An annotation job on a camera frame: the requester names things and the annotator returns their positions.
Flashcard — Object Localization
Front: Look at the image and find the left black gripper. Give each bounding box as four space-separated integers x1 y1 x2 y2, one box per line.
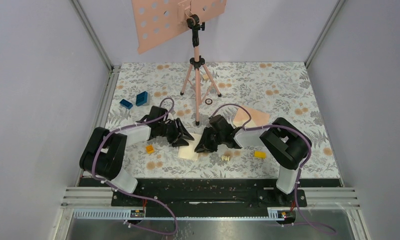
158 118 194 147

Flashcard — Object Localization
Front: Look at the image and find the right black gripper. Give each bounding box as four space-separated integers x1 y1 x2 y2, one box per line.
195 126 225 153

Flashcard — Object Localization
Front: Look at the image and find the beige lined letter paper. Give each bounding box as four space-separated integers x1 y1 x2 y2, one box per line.
178 133 201 161

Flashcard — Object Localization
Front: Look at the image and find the tan paper envelope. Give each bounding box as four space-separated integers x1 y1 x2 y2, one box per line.
233 106 270 128

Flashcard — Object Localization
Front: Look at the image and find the pink perforated music stand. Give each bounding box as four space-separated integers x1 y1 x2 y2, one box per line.
131 0 228 127

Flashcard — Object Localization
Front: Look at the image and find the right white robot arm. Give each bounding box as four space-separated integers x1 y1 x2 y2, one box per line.
195 115 312 206

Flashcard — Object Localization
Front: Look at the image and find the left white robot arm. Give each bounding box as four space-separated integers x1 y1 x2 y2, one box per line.
79 106 194 206

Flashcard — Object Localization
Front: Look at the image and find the floral patterned table mat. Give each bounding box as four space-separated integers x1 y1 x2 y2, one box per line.
106 62 340 179

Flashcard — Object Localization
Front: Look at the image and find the cream chess knight piece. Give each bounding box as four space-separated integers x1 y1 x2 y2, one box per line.
221 155 231 162

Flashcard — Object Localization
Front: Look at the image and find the orange square toy brick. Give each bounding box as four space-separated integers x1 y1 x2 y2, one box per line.
145 145 155 155

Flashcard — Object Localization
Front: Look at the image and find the yellow toy brick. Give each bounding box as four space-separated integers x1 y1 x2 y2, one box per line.
254 151 266 159

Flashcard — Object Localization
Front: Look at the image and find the large blue toy brick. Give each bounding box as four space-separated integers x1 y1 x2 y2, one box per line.
135 91 150 107

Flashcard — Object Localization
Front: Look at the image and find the small blue toy brick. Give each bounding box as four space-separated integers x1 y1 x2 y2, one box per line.
119 99 133 110

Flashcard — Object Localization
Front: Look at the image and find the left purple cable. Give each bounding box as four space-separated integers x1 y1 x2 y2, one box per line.
91 97 180 236

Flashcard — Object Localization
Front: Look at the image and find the purple cable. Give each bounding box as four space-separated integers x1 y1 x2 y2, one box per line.
91 97 180 236
210 103 337 236

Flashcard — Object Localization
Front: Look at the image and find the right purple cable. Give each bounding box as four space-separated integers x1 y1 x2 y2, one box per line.
210 103 337 236

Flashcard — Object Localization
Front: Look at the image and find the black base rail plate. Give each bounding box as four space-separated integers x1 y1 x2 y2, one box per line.
79 177 343 220

